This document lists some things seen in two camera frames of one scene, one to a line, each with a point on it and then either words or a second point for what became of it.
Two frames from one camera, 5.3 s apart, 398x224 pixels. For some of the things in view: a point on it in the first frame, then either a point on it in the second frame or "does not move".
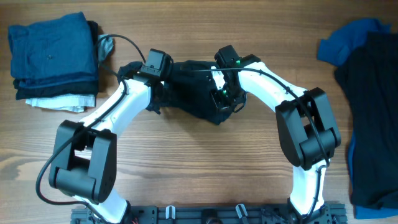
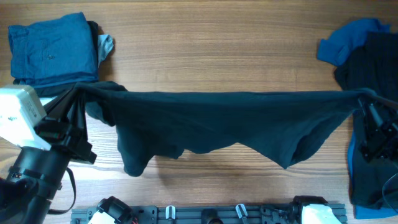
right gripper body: x=227 y=98 to x=384 y=145
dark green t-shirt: x=189 y=91 to x=284 y=127
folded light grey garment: x=105 y=46 does not move
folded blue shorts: x=52 y=51 does not move
